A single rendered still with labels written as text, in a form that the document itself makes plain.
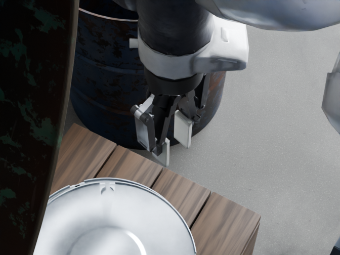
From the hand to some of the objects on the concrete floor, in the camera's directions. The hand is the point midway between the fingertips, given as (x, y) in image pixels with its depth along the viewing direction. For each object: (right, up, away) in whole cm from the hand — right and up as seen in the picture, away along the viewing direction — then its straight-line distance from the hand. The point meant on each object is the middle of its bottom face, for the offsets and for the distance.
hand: (171, 139), depth 107 cm
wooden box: (-11, -38, +42) cm, 58 cm away
